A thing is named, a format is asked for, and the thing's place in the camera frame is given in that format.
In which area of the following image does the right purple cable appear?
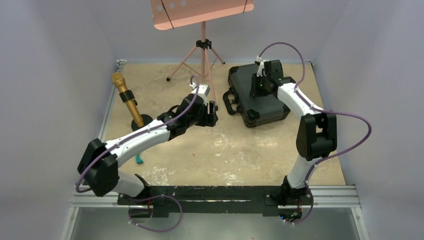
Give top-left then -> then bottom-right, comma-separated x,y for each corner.
258,42 -> 373,226

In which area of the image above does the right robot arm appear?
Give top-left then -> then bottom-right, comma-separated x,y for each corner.
250,57 -> 337,204

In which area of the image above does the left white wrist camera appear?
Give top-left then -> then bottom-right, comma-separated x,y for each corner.
189,82 -> 210,106

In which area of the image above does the black round microphone base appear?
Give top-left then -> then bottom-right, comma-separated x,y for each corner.
130,114 -> 153,132

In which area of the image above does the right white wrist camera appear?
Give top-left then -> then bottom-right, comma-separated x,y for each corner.
254,56 -> 268,77

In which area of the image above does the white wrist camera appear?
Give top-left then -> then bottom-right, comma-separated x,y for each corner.
189,82 -> 210,106
254,56 -> 268,77

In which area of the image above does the pink music stand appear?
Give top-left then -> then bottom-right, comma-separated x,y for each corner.
149,0 -> 254,101

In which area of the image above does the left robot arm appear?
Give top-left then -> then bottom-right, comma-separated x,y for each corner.
75,93 -> 218,205

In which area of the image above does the teal curved plastic piece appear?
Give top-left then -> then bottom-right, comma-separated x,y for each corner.
135,154 -> 144,165

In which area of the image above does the black poker case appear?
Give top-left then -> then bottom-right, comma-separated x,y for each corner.
222,63 -> 291,128

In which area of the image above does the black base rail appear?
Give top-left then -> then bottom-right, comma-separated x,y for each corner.
117,185 -> 313,218

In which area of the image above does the purple cable loop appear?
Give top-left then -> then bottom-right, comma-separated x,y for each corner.
128,194 -> 184,233

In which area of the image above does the gold microphone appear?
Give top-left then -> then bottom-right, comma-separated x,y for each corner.
111,72 -> 141,126

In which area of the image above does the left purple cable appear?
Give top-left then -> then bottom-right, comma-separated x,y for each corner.
75,75 -> 200,194

